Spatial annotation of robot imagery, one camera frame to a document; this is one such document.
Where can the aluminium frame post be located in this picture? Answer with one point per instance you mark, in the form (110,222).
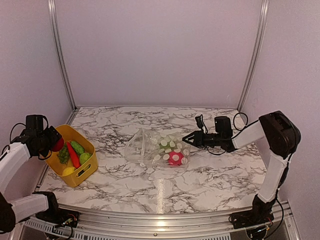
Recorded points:
(261,28)
(59,51)

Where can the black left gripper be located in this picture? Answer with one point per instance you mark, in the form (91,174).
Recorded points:
(54,136)

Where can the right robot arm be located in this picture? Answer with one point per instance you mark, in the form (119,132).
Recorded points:
(278,133)

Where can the fake red pepper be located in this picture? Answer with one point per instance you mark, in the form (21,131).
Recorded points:
(58,145)

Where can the fake yellow lemon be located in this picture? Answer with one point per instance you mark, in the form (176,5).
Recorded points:
(68,170)

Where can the fake green apple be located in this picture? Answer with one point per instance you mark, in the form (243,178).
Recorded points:
(168,142)
(84,157)

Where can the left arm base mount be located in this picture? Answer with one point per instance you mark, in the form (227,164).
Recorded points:
(61,217)

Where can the fake green lettuce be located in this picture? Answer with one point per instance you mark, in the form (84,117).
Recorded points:
(63,155)

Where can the yellow plastic basket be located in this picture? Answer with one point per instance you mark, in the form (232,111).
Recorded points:
(88,168)

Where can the left aluminium frame post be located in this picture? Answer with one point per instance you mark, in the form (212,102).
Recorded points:
(59,51)

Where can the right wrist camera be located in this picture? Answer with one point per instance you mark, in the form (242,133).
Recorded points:
(200,124)

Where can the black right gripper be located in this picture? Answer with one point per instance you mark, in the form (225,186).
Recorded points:
(198,135)

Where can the fake green cucumber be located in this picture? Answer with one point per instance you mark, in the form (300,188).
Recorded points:
(79,149)

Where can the fake orange carrot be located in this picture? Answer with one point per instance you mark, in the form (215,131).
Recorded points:
(73,156)

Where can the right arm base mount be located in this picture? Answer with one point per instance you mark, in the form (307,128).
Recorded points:
(248,218)

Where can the right aluminium frame post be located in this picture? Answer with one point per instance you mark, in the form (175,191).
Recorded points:
(261,28)

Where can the clear polka dot zip bag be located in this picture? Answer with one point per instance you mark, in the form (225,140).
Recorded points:
(143,149)

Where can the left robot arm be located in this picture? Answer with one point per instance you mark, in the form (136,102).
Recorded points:
(37,139)

